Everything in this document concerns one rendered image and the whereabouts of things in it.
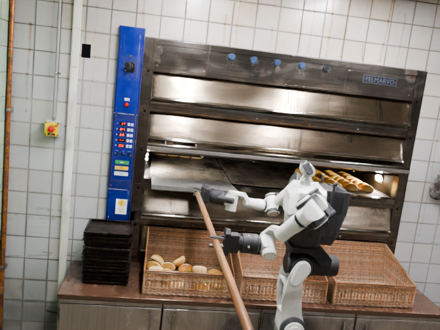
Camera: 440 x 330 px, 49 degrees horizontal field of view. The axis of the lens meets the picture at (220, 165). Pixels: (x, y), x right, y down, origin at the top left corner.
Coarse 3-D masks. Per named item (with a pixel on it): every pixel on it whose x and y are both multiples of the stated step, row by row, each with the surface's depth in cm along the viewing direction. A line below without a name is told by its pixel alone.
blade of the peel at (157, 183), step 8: (152, 176) 332; (152, 184) 300; (160, 184) 312; (168, 184) 315; (176, 184) 317; (184, 184) 320; (192, 184) 323; (200, 184) 325; (208, 184) 328; (216, 184) 331; (224, 184) 334; (200, 192) 302
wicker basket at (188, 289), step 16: (160, 240) 329; (176, 240) 331; (192, 240) 333; (208, 240) 334; (176, 256) 330; (192, 256) 332; (208, 256) 333; (144, 272) 286; (160, 272) 288; (176, 272) 289; (192, 272) 290; (144, 288) 288; (160, 288) 289; (176, 288) 291; (192, 288) 292; (224, 288) 294
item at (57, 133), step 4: (44, 120) 305; (48, 120) 306; (56, 120) 310; (44, 124) 306; (48, 124) 306; (52, 124) 306; (60, 124) 308; (44, 128) 306; (56, 128) 306; (60, 128) 309; (44, 132) 306; (48, 132) 306; (52, 132) 307; (56, 132) 307; (60, 132) 310; (48, 136) 308; (52, 136) 307; (56, 136) 308; (60, 136) 312
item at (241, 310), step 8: (200, 200) 271; (200, 208) 259; (208, 216) 243; (208, 224) 230; (216, 240) 207; (216, 248) 199; (224, 256) 191; (224, 264) 182; (224, 272) 176; (232, 280) 168; (232, 288) 162; (232, 296) 158; (240, 296) 158; (240, 304) 151; (240, 312) 146; (240, 320) 143; (248, 320) 141; (248, 328) 137
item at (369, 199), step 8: (144, 176) 331; (232, 184) 339; (256, 192) 337; (264, 192) 337; (352, 200) 346; (360, 200) 347; (368, 200) 347; (376, 200) 348; (384, 200) 349; (392, 200) 350
